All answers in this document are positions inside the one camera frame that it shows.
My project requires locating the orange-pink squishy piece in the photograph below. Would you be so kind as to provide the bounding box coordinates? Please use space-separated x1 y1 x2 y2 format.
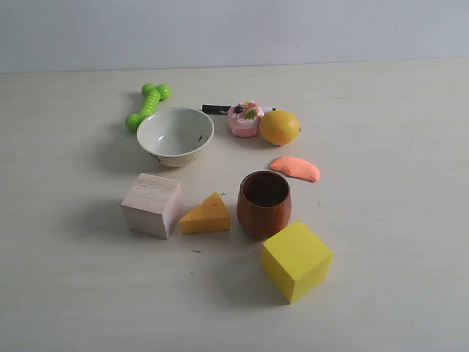
270 155 320 183

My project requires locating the brown wooden cup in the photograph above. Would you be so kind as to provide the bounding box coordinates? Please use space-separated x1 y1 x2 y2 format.
237 170 292 241

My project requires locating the orange cheese wedge toy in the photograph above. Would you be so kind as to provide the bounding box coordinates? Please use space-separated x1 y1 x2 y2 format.
180 192 231 234

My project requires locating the pink toy cake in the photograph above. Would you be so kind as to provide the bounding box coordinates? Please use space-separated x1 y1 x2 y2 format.
227 100 264 138

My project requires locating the yellow lemon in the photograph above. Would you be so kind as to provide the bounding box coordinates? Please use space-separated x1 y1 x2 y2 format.
259 110 301 146

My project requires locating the white ceramic bowl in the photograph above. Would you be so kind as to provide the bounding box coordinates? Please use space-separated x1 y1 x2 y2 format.
136 107 215 168

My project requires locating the light wooden cube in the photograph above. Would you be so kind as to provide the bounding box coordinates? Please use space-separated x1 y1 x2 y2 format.
121 173 183 240

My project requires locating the yellow cube block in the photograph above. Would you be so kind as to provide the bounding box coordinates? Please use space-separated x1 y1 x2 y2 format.
261 221 333 304

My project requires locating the green bone dog toy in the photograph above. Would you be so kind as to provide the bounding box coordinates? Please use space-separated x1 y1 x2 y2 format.
125 84 172 132

